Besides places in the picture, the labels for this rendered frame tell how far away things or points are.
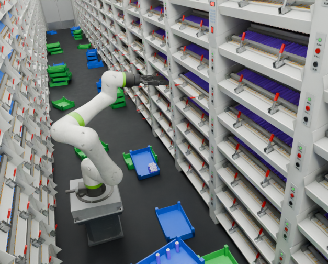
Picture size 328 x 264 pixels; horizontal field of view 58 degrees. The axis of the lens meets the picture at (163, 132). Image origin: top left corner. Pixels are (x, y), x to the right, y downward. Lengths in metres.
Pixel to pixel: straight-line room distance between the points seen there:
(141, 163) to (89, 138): 1.35
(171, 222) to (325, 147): 1.44
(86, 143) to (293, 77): 0.99
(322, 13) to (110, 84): 1.21
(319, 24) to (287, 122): 0.40
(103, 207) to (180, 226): 0.61
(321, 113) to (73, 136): 1.12
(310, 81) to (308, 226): 0.61
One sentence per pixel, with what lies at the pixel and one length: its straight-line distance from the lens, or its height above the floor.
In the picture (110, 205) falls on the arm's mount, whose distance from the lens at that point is 2.02.
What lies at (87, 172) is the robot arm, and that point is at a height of 0.58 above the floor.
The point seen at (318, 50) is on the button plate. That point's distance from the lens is 1.09.
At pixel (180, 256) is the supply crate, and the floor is 0.40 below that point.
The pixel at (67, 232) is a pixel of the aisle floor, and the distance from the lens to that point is 2.46.
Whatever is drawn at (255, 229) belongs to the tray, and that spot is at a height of 0.31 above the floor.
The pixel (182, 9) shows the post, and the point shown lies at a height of 1.40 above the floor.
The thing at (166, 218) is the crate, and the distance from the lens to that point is 2.36.
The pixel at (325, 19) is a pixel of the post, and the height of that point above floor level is 1.50.
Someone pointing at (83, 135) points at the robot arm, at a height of 0.97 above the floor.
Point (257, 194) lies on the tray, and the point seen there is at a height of 0.54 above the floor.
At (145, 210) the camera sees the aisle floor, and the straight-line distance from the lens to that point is 2.44.
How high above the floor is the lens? 1.69
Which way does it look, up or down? 29 degrees down
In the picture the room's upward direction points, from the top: 5 degrees counter-clockwise
